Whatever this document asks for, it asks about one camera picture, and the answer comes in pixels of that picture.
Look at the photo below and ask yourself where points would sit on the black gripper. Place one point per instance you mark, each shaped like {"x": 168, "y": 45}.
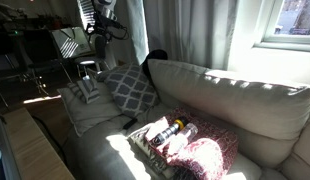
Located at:
{"x": 103, "y": 24}

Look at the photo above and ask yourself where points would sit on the grey striped towel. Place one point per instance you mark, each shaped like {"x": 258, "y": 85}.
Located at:
{"x": 85, "y": 90}

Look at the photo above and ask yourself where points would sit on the grey lattice patterned pillow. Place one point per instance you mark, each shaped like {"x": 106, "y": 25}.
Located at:
{"x": 131, "y": 90}

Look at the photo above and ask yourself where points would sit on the plain beige pillow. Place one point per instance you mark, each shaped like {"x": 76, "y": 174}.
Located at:
{"x": 95, "y": 111}

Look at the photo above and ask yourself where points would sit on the black white patterned pillow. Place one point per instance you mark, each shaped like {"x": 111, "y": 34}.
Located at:
{"x": 141, "y": 141}

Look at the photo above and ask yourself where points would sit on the black padded chair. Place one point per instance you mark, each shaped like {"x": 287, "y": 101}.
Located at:
{"x": 101, "y": 51}

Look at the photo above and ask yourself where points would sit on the white window blinds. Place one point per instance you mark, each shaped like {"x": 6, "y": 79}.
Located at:
{"x": 85, "y": 13}

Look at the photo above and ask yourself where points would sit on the small white bottle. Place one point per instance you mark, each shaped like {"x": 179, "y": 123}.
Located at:
{"x": 86, "y": 77}

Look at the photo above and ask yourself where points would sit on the grey curtain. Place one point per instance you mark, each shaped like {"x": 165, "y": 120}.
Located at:
{"x": 188, "y": 30}

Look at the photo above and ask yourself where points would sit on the black remote control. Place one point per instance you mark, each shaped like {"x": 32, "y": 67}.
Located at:
{"x": 130, "y": 123}

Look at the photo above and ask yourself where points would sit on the beige sofa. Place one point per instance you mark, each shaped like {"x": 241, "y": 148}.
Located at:
{"x": 105, "y": 153}

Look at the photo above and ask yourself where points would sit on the clear plastic bottle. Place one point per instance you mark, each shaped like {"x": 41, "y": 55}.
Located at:
{"x": 186, "y": 131}

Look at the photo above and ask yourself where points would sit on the light wooden table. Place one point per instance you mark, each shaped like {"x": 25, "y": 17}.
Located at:
{"x": 31, "y": 150}

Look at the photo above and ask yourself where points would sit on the beige sofa back cushion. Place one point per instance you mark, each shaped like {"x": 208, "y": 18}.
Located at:
{"x": 235, "y": 100}

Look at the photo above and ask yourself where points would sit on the white window frame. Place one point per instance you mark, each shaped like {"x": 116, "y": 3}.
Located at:
{"x": 288, "y": 38}

